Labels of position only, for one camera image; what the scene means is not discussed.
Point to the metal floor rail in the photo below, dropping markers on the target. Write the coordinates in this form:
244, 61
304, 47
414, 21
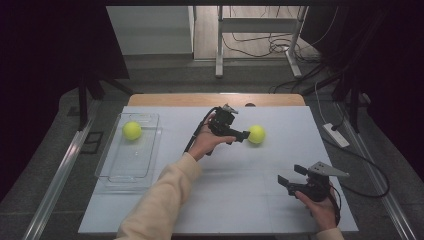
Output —
383, 186
56, 186

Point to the white power strip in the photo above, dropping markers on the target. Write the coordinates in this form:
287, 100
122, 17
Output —
337, 136

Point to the person's left hand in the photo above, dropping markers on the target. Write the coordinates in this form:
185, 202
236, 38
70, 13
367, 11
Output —
205, 143

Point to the yellow tennis ball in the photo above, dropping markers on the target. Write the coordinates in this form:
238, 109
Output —
257, 134
132, 130

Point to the dark curtain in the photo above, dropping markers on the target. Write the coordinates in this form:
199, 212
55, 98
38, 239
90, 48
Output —
40, 83
393, 83

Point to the black metal stand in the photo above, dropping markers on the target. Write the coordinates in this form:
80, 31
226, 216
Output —
82, 110
355, 110

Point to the dark floor socket cover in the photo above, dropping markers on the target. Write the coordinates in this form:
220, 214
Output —
93, 141

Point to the white board sheet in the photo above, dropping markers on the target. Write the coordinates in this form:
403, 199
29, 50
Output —
233, 206

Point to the person's right hand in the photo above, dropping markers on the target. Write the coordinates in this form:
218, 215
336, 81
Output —
323, 213

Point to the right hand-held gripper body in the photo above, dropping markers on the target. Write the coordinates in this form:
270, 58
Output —
316, 191

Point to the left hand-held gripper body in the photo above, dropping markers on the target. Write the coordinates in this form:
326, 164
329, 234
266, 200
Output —
221, 123

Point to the clear plastic container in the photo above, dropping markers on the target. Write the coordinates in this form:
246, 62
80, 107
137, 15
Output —
133, 166

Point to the black power plug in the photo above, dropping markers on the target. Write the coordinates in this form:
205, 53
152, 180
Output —
334, 127

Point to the white metal desk frame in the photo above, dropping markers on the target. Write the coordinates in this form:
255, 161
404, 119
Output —
219, 50

